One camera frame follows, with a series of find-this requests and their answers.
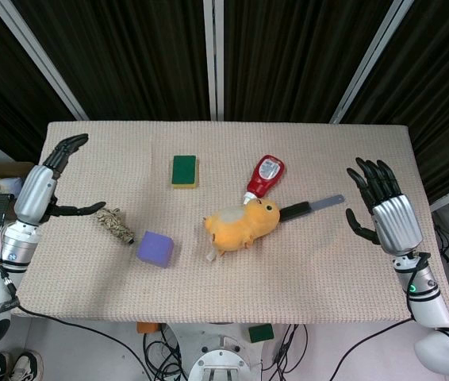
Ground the robot base column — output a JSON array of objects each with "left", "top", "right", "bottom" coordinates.
[{"left": 176, "top": 323, "right": 265, "bottom": 381}]

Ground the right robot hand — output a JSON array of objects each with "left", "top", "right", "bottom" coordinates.
[{"left": 345, "top": 157, "right": 424, "bottom": 255}]

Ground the green sponge under table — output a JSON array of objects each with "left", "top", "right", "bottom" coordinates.
[{"left": 248, "top": 323, "right": 275, "bottom": 344}]

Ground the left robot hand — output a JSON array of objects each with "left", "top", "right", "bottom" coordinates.
[{"left": 13, "top": 133, "right": 107, "bottom": 225}]

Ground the yellow plush toy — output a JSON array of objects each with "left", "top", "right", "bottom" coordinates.
[{"left": 203, "top": 198, "right": 281, "bottom": 263}]

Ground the black cable on floor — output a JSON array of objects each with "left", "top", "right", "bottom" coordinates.
[
  {"left": 329, "top": 317, "right": 414, "bottom": 381},
  {"left": 12, "top": 305, "right": 188, "bottom": 381}
]

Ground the red ketchup bottle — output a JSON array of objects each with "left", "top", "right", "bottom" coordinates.
[{"left": 242, "top": 155, "right": 287, "bottom": 206}]

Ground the black handled knife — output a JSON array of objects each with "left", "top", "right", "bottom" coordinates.
[{"left": 278, "top": 194, "right": 347, "bottom": 222}]

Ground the green yellow sponge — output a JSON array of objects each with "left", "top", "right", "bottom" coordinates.
[{"left": 170, "top": 155, "right": 201, "bottom": 190}]

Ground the beige woven tablecloth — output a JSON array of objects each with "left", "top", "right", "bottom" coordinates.
[{"left": 10, "top": 121, "right": 449, "bottom": 327}]

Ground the purple foam cube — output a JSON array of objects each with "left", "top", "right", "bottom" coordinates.
[{"left": 136, "top": 231, "right": 175, "bottom": 269}]

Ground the white aluminium frame post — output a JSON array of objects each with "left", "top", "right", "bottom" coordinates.
[
  {"left": 329, "top": 0, "right": 416, "bottom": 125},
  {"left": 202, "top": 0, "right": 225, "bottom": 122},
  {"left": 0, "top": 0, "right": 90, "bottom": 121}
]

